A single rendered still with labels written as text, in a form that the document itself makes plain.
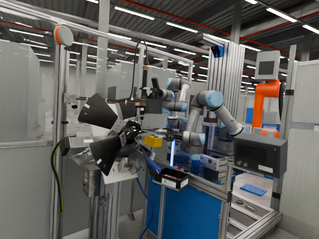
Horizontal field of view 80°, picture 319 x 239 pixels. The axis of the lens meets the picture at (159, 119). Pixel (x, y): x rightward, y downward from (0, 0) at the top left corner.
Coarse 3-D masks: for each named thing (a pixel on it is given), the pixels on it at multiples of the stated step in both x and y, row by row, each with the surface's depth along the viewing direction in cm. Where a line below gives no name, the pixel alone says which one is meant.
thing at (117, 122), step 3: (117, 120) 133; (120, 120) 133; (114, 123) 132; (117, 123) 133; (120, 123) 133; (123, 123) 134; (114, 126) 133; (117, 126) 133; (120, 126) 134; (114, 129) 133; (117, 129) 134; (120, 129) 134
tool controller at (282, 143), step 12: (240, 144) 114; (252, 144) 108; (264, 144) 103; (276, 144) 100; (240, 156) 116; (252, 156) 110; (264, 156) 104; (276, 156) 100; (252, 168) 112; (264, 168) 106; (276, 168) 101
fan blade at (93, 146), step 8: (96, 144) 109; (104, 144) 113; (112, 144) 118; (120, 144) 126; (96, 152) 108; (104, 152) 113; (112, 152) 118; (96, 160) 108; (104, 160) 112; (112, 160) 119; (104, 168) 112
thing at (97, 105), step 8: (96, 96) 130; (88, 104) 127; (96, 104) 128; (104, 104) 130; (80, 112) 124; (88, 112) 126; (96, 112) 128; (104, 112) 129; (112, 112) 131; (80, 120) 124; (88, 120) 126; (96, 120) 128; (104, 120) 130; (112, 120) 131
